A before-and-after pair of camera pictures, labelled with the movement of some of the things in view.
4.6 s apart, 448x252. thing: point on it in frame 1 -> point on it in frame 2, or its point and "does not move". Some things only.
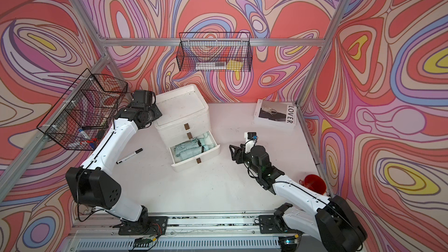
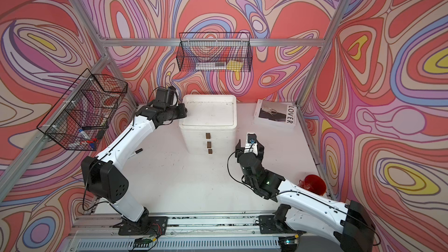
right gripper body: x=242 y=157 does not move
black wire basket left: x=86 y=112 does not move
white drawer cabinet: x=185 y=125 -> x=210 y=124
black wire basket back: x=217 y=51 does not move
